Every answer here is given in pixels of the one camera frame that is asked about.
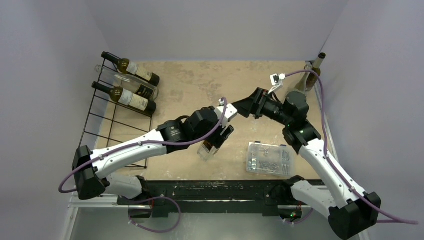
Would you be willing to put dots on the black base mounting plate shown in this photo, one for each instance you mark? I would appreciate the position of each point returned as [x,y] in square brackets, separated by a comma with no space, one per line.
[263,197]

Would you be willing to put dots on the clear glass black-label bottle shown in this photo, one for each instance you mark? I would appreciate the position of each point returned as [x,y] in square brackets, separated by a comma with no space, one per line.
[128,82]

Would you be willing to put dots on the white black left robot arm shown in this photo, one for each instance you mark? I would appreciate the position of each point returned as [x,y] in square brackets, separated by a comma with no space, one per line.
[94,171]

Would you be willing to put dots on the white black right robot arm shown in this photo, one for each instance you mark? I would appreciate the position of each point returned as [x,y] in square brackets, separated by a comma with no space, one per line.
[348,207]

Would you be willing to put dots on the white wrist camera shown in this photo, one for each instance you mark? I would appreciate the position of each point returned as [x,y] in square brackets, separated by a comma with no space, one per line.
[228,114]
[277,80]

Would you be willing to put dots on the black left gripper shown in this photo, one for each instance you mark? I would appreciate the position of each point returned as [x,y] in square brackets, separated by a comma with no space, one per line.
[217,140]

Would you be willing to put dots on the clear square bottle gold cap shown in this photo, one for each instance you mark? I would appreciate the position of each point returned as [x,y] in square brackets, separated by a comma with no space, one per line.
[206,154]

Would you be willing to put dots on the dark green labelled wine bottle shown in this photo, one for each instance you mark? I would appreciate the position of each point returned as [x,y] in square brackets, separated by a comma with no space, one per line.
[130,67]

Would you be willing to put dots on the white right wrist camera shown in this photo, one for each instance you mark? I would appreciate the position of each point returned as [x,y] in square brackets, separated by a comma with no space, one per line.
[277,80]

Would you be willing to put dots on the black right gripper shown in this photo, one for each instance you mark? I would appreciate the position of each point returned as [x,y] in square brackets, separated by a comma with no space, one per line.
[259,103]

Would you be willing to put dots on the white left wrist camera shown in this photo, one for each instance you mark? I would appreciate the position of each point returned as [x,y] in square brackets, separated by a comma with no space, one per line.
[228,114]

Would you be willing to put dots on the dark open-neck wine bottle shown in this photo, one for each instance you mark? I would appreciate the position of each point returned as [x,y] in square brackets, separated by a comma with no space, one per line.
[127,98]

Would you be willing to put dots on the black wire wine rack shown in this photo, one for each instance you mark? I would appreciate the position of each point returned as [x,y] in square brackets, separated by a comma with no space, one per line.
[109,123]

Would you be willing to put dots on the clear plastic screw box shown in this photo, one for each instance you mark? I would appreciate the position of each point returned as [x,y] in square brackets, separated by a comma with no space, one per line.
[268,159]

